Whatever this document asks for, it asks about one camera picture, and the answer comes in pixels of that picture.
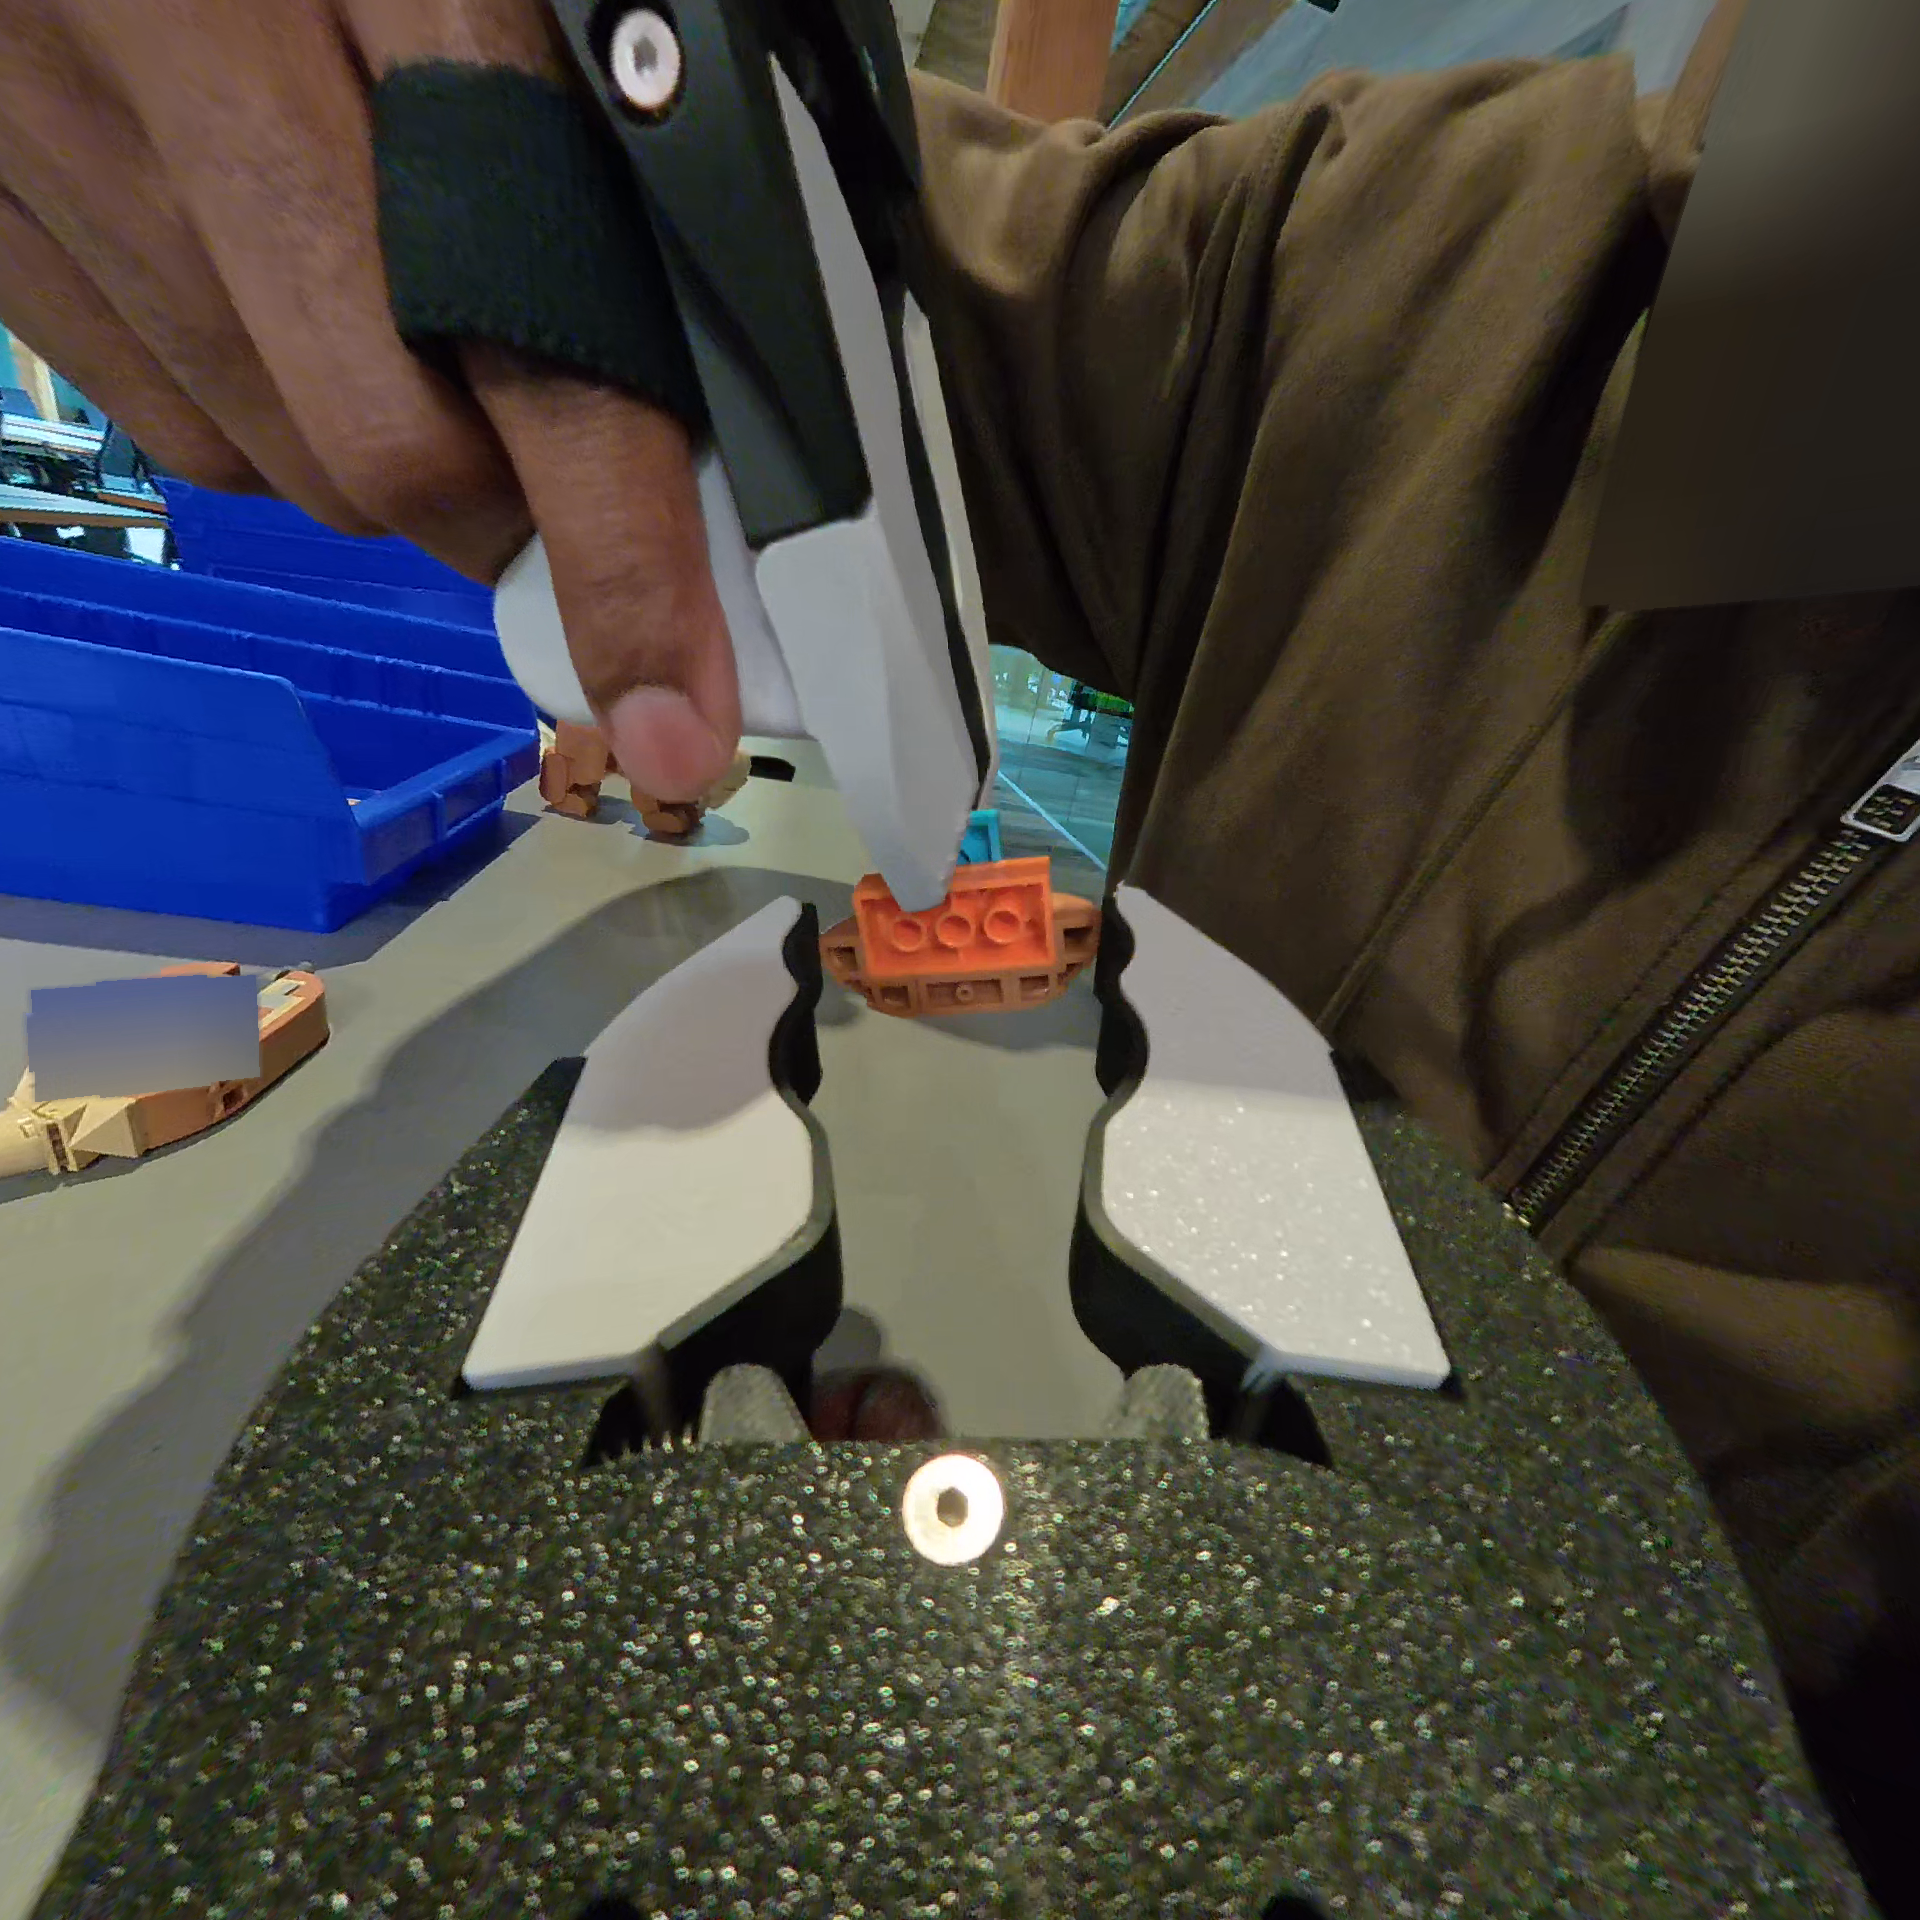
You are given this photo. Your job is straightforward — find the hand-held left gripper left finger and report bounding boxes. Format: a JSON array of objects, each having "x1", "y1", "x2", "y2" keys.
[{"x1": 459, "y1": 892, "x2": 842, "y2": 1395}]

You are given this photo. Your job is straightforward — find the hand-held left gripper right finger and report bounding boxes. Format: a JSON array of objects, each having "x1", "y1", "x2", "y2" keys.
[{"x1": 1076, "y1": 889, "x2": 1456, "y2": 1389}]

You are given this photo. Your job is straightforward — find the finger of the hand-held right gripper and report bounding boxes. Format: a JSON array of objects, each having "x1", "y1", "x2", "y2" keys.
[
  {"x1": 759, "y1": 60, "x2": 989, "y2": 915},
  {"x1": 892, "y1": 285, "x2": 1008, "y2": 820}
]

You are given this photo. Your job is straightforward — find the orange brown toy brick assembly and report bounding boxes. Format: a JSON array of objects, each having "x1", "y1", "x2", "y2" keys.
[{"x1": 823, "y1": 853, "x2": 1099, "y2": 1021}]

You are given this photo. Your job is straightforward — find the person's right forearm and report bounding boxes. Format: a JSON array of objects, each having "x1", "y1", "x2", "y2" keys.
[{"x1": 902, "y1": 60, "x2": 1705, "y2": 725}]

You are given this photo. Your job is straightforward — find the grey desk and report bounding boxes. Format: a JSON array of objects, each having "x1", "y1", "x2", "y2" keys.
[{"x1": 0, "y1": 732, "x2": 1145, "y2": 1894}]

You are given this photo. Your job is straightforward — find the person's right hand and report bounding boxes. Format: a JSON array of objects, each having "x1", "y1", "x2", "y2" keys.
[{"x1": 0, "y1": 0, "x2": 746, "y2": 797}]

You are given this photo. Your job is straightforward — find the small brown tan brick build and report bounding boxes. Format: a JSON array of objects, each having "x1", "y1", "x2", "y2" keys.
[{"x1": 538, "y1": 719, "x2": 753, "y2": 840}]

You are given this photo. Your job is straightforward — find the person's brown hoodie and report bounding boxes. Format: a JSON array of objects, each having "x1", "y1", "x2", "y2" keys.
[{"x1": 1119, "y1": 570, "x2": 1920, "y2": 1920}]

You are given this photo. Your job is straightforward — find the blue plastic bin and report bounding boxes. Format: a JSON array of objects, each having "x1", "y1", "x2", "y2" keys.
[
  {"x1": 152, "y1": 481, "x2": 505, "y2": 602},
  {"x1": 0, "y1": 530, "x2": 518, "y2": 713},
  {"x1": 0, "y1": 624, "x2": 538, "y2": 931}
]

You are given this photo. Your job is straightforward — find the brown yellow toy brick model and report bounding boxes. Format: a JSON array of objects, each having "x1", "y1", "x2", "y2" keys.
[{"x1": 0, "y1": 957, "x2": 332, "y2": 1174}]

